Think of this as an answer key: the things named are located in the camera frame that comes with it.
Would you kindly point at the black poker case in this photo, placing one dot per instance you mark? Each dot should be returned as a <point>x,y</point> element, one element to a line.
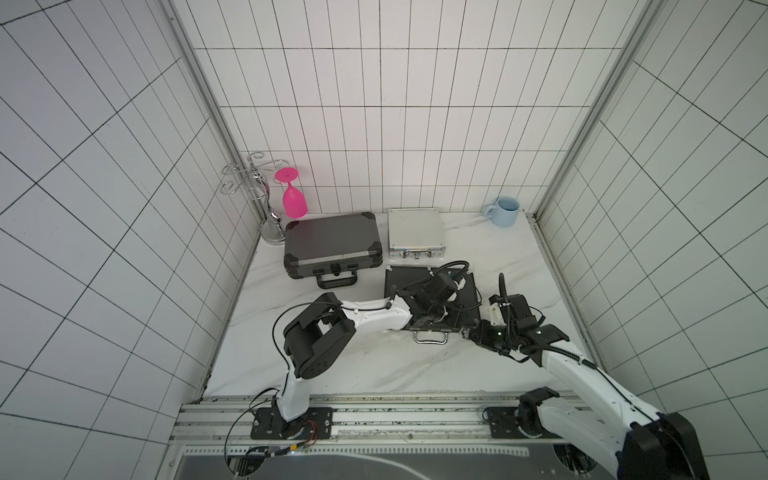
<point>332,249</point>
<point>463,309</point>

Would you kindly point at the silver poker case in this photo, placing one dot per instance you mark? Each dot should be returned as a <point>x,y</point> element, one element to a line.
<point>415,233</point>

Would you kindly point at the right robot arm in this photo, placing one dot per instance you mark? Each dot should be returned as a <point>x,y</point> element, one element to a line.
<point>627,436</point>

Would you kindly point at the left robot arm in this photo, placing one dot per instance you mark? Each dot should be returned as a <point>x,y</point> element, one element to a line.
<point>318,335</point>

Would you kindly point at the blue round object behind case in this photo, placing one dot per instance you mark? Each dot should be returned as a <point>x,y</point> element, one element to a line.
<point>503,212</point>

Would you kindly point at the pink hourglass object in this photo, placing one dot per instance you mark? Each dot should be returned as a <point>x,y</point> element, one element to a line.
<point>294,201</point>

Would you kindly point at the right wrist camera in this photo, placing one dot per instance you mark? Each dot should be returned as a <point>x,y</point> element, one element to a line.
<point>495,315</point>

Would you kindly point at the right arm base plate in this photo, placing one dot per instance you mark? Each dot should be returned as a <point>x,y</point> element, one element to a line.
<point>503,424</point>

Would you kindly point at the aluminium mounting rail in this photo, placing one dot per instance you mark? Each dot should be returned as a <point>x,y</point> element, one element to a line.
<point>226,421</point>

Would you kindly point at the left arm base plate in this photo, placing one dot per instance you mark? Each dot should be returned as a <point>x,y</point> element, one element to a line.
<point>269,425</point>

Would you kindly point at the chrome wire wall rack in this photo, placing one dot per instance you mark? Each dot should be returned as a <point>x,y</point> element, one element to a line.
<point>253,177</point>

